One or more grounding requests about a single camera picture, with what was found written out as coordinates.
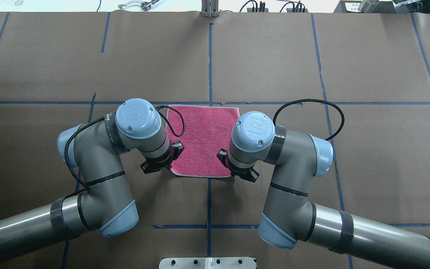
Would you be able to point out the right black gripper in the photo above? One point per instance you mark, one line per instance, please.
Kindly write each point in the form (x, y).
(239, 170)

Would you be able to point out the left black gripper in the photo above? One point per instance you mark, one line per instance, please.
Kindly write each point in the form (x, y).
(161, 161)

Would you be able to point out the pink terry towel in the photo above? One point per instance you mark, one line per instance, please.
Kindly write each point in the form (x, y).
(207, 130)

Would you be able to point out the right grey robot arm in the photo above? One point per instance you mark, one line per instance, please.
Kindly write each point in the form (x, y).
(288, 216)

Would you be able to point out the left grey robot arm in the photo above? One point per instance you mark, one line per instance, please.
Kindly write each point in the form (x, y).
(92, 153)

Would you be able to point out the long metal reacher stick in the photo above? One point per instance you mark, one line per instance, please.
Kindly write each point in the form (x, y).
(144, 5)

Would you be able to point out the black weight block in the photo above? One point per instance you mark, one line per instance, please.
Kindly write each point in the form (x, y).
(352, 6)

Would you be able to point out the silver metal cylinder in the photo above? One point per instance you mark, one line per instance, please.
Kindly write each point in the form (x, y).
(367, 6)

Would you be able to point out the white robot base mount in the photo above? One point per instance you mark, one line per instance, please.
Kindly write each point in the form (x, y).
(208, 263)

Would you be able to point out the aluminium frame post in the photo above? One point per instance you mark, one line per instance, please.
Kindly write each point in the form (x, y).
(210, 8)

